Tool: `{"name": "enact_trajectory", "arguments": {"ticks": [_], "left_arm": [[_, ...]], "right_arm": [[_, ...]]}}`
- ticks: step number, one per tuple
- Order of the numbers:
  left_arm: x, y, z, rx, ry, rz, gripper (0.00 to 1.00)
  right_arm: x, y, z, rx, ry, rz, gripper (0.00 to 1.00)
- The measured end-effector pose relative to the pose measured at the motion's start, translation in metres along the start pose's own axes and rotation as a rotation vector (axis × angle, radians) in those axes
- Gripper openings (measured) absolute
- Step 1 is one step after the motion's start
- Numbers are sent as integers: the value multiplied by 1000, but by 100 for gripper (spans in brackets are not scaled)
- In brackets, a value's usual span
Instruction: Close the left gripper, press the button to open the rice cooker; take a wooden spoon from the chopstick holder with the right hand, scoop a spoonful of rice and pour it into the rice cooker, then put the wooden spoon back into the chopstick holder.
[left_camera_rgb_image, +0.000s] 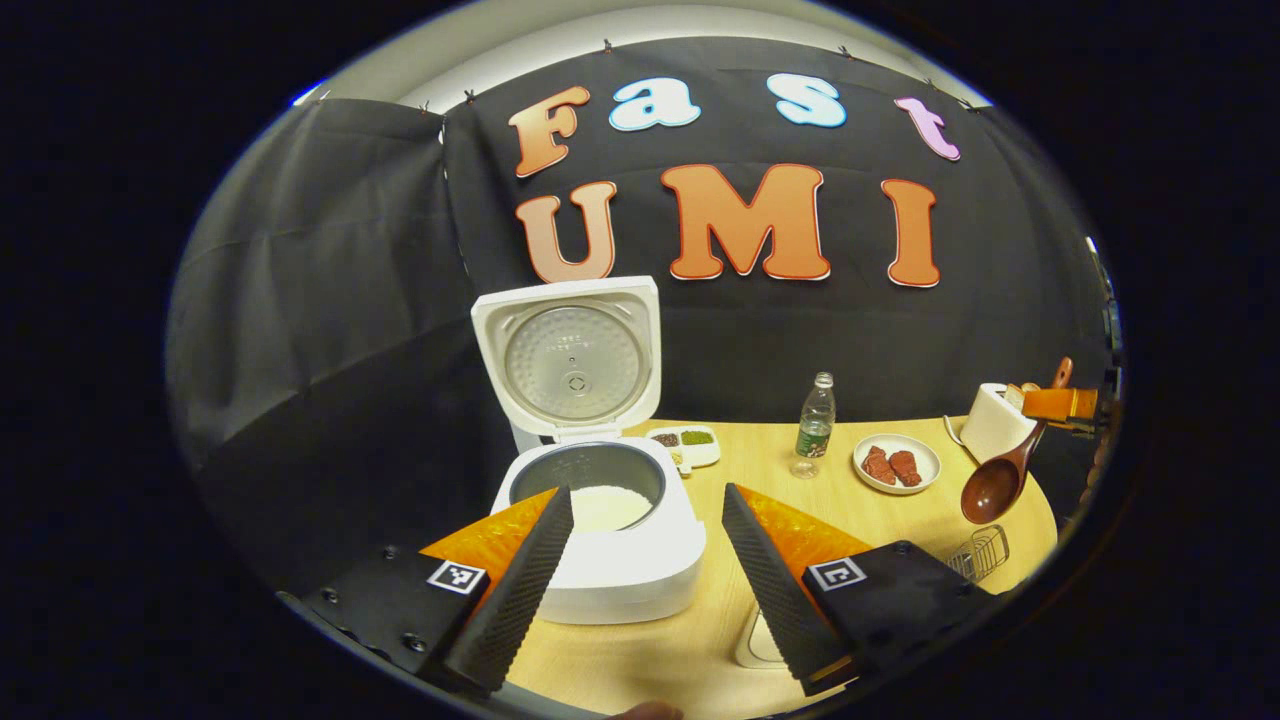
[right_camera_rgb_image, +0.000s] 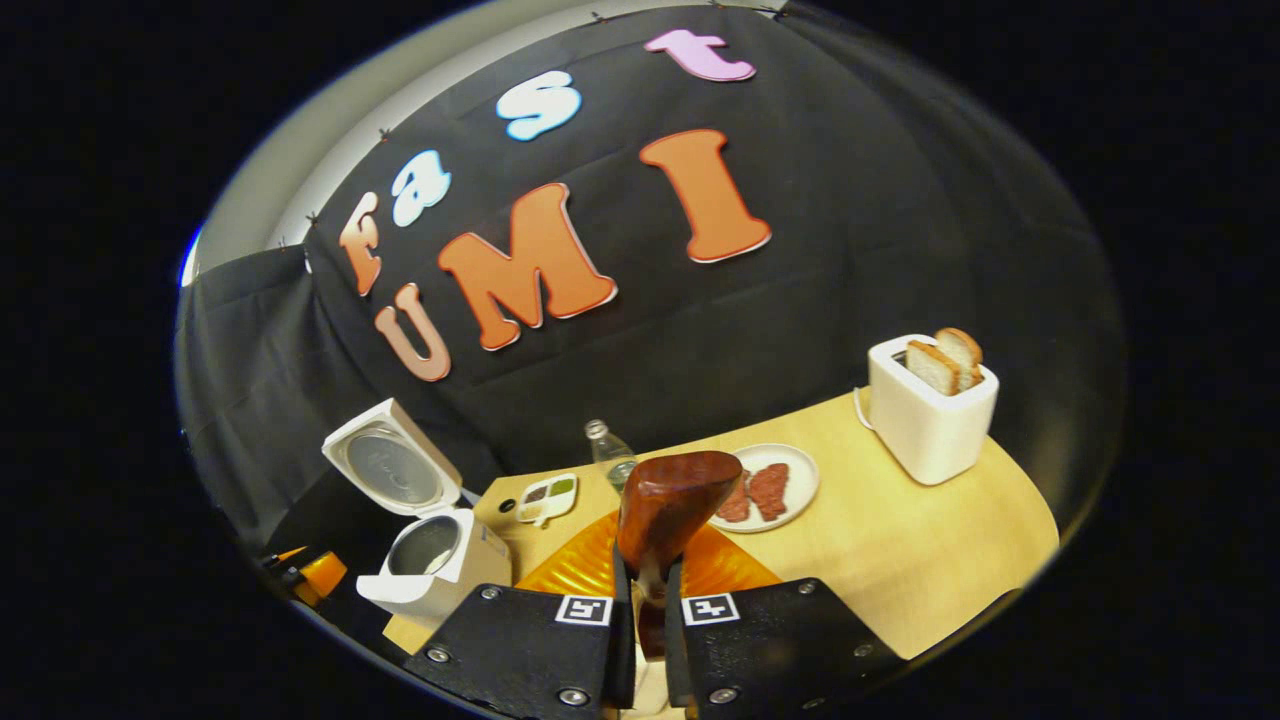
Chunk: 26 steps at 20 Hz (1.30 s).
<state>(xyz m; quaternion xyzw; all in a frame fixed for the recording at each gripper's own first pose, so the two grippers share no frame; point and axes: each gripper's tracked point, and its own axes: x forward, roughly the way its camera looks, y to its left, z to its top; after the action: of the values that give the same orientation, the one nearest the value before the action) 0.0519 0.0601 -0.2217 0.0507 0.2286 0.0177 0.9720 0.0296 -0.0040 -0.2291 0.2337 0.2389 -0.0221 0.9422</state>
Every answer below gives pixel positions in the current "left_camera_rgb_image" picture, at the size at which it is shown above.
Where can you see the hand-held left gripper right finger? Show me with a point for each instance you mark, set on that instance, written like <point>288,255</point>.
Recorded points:
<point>775,590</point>

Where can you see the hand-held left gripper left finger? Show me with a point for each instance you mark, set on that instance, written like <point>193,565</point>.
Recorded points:
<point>520,600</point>

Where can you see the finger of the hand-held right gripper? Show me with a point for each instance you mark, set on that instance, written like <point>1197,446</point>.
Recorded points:
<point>1060,404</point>

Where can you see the brown wooden spoon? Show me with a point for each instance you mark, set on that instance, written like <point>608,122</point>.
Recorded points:
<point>990,490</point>

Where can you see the white rice cooker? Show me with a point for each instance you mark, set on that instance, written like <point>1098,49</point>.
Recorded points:
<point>630,580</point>

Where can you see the white rice heap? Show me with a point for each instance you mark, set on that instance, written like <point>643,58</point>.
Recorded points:
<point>612,508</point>

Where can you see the toast bread slice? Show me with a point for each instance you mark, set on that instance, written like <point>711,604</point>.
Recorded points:
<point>1015,395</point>

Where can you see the white toaster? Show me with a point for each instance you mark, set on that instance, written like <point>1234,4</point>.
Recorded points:
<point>990,425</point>

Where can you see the white round plate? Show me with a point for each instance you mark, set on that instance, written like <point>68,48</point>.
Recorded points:
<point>925,462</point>

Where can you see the red meat slice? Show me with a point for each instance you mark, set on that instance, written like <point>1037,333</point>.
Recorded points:
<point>878,466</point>
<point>905,468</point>

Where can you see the clear plastic water bottle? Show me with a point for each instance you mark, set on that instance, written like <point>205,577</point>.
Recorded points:
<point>814,430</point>

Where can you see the white divided bean dish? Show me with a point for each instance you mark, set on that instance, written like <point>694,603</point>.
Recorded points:
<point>685,450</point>

